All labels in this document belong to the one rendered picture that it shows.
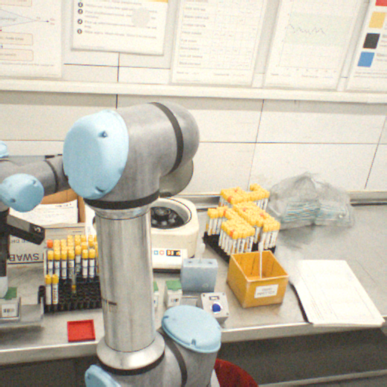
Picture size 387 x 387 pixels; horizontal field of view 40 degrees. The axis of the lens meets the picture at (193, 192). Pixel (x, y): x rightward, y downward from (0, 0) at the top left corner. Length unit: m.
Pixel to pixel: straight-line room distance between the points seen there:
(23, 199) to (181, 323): 0.39
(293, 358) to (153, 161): 1.69
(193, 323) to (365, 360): 1.52
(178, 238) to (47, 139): 0.56
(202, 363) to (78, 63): 1.07
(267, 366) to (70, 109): 1.28
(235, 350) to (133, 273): 1.52
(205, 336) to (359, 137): 1.35
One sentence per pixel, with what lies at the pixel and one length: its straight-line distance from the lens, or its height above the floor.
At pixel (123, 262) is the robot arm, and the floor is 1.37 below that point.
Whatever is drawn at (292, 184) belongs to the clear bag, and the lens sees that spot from 1.96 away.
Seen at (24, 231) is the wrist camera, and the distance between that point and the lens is 1.26.
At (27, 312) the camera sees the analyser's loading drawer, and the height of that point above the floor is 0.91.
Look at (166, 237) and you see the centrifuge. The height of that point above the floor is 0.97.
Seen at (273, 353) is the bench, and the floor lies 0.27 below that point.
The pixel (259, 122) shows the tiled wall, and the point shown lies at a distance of 1.95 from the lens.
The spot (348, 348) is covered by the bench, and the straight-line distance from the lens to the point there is 2.49.
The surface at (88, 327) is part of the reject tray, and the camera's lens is 1.44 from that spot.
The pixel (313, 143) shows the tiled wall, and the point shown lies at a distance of 2.08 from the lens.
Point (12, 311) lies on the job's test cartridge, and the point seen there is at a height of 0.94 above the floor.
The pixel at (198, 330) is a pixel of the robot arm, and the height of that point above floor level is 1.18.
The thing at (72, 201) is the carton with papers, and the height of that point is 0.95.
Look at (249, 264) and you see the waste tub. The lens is 1.63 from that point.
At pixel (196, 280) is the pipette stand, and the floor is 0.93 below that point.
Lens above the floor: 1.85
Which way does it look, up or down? 28 degrees down
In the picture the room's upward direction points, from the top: 7 degrees clockwise
